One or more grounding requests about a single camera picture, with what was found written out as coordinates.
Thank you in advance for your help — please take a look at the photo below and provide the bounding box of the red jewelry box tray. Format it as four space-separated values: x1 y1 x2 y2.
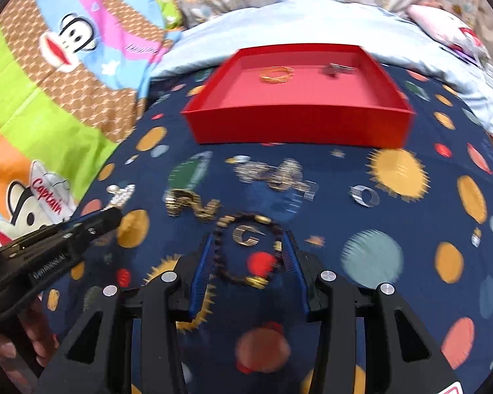
181 45 418 148

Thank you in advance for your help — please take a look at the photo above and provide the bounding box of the dark bead bracelet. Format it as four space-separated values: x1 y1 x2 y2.
211 211 287 289

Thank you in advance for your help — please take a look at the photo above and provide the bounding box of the navy planet print blanket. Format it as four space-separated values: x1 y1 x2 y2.
37 68 493 394

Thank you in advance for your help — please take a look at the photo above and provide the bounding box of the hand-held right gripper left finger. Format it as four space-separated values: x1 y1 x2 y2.
37 233 216 394

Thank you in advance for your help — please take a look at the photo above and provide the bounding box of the silver chain necklace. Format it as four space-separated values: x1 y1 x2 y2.
226 158 319 202

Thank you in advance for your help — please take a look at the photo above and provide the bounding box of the small silver ring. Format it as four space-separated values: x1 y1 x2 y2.
232 226 261 246

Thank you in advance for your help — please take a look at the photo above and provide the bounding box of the silver pearl brooch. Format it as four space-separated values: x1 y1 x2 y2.
107 184 136 211

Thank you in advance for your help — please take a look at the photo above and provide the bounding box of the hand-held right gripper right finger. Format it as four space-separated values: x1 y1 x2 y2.
283 231 463 394

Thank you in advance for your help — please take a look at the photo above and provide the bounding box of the pink printed pillow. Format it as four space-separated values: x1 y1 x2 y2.
407 4 493 75

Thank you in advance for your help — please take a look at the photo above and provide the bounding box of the gold bangle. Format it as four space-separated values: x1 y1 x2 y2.
258 66 295 85

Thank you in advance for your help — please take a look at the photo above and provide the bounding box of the gold watch band bracelet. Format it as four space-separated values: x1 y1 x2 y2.
164 189 223 223

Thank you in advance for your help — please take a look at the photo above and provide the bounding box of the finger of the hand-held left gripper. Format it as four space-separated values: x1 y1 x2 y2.
45 207 123 248

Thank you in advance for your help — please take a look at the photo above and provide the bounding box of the cartoon monkey printed blanket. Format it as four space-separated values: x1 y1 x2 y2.
0 0 186 255

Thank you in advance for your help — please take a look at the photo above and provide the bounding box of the dark metal hair clip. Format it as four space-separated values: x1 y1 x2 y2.
318 62 356 79

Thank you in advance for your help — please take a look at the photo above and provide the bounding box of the person's left hand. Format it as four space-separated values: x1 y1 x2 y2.
0 301 62 374

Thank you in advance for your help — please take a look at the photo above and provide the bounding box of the wide silver ring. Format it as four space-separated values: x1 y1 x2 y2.
350 185 381 208

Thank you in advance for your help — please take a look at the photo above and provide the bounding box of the light blue blanket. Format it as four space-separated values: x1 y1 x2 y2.
148 0 493 140

